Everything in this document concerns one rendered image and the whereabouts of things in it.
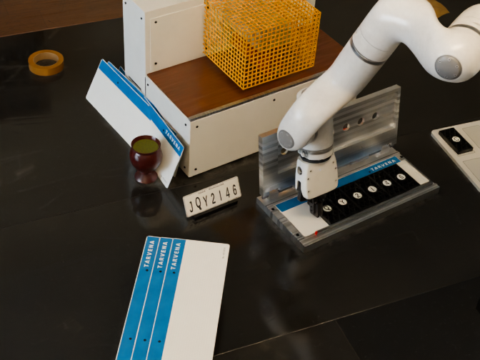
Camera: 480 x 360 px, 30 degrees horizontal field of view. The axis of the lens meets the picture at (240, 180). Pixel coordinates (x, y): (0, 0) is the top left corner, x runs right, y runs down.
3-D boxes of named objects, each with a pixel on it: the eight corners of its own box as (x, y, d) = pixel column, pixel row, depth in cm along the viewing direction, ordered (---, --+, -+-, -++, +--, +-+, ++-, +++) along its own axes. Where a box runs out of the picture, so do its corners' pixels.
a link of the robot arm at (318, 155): (310, 155, 207) (310, 166, 209) (340, 143, 211) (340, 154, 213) (288, 141, 213) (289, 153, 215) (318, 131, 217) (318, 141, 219)
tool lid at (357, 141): (262, 138, 215) (258, 134, 216) (263, 202, 225) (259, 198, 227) (401, 86, 234) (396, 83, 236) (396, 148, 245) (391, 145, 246)
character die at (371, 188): (376, 206, 227) (377, 203, 226) (352, 184, 233) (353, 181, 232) (391, 200, 229) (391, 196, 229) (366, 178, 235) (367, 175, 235)
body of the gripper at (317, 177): (307, 163, 208) (308, 203, 214) (342, 149, 213) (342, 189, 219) (288, 151, 214) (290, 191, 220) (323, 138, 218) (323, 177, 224)
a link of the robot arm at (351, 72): (355, 80, 181) (291, 163, 204) (397, 53, 191) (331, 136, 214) (324, 48, 183) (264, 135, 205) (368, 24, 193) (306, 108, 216)
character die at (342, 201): (346, 220, 223) (346, 216, 222) (322, 197, 229) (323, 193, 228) (361, 213, 225) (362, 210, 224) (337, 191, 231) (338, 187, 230)
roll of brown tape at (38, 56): (23, 61, 270) (23, 54, 269) (56, 53, 274) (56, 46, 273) (36, 79, 264) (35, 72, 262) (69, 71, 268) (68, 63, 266)
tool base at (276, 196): (303, 253, 216) (305, 243, 214) (256, 203, 229) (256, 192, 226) (438, 193, 236) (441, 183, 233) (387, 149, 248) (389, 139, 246)
